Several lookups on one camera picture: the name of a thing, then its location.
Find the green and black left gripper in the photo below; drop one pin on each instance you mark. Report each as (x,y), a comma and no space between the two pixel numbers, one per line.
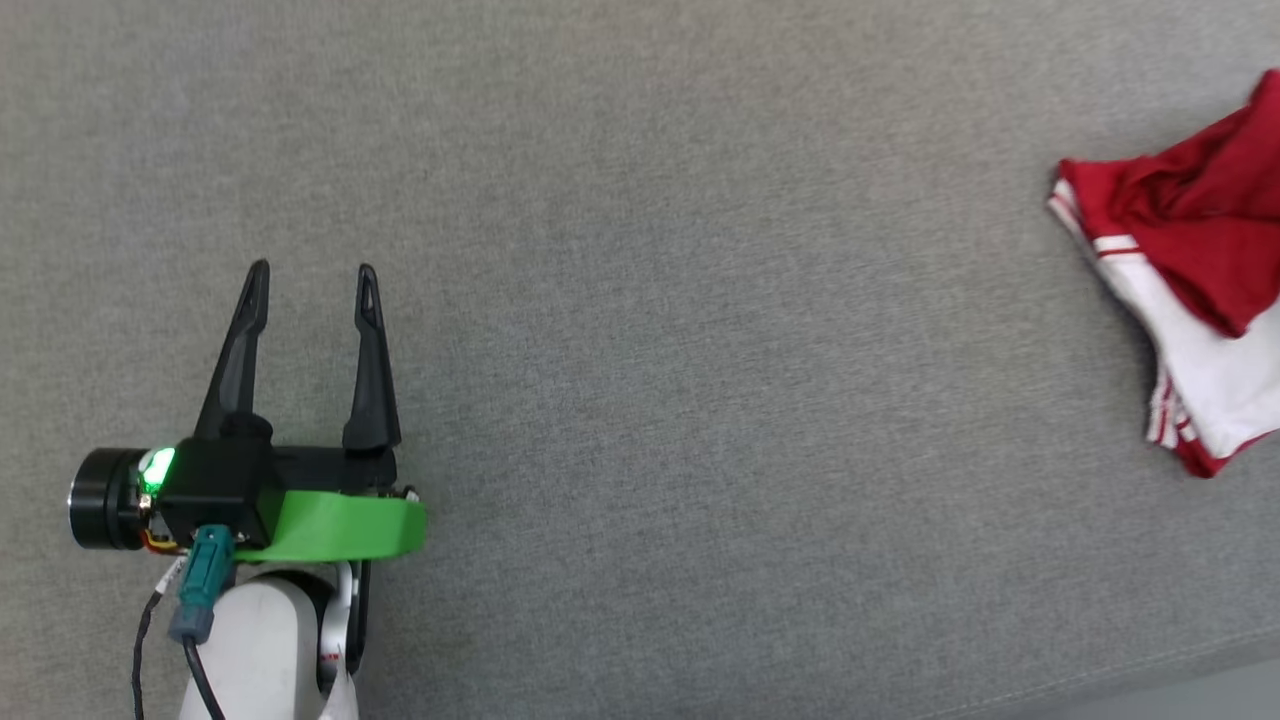
(350,525)

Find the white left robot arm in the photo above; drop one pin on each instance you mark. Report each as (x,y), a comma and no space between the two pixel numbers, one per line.
(260,650)

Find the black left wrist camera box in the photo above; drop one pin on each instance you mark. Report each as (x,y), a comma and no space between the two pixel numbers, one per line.
(220,490)

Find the red and white garment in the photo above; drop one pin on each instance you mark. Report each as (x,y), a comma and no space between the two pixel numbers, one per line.
(1200,230)

